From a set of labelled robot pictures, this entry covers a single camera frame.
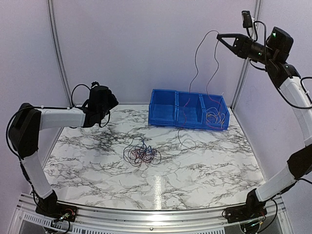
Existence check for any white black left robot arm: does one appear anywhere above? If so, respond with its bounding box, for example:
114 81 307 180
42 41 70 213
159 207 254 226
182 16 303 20
6 82 118 217

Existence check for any aluminium frame post left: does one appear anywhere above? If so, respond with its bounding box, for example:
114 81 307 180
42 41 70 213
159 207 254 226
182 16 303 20
46 0 73 107

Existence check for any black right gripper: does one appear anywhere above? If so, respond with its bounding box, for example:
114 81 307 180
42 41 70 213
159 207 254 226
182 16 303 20
217 34 277 65

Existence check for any blue plastic bin right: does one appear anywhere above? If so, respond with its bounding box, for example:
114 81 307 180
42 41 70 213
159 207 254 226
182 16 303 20
201 94 230 131

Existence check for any yellow cable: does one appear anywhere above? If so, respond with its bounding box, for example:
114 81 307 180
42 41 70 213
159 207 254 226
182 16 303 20
206 105 226 129
207 107 226 127

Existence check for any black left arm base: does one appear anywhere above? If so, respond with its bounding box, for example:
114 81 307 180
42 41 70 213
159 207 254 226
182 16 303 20
33 190 78 222

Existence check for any aluminium front rail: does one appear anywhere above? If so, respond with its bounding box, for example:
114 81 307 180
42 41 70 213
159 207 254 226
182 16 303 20
8 194 294 234

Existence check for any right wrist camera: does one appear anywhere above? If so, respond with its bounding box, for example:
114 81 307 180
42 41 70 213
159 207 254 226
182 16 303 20
241 10 254 38

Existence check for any brown cable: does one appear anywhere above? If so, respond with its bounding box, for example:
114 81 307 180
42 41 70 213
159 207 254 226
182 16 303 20
177 30 220 151

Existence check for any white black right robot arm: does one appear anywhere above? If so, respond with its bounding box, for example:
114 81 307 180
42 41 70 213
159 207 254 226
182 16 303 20
216 27 312 218

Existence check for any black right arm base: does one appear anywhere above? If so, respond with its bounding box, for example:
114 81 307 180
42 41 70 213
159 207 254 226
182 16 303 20
221 191 267 223

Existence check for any blue plastic bin left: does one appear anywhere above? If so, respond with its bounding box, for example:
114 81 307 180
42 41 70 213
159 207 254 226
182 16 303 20
148 89 176 127

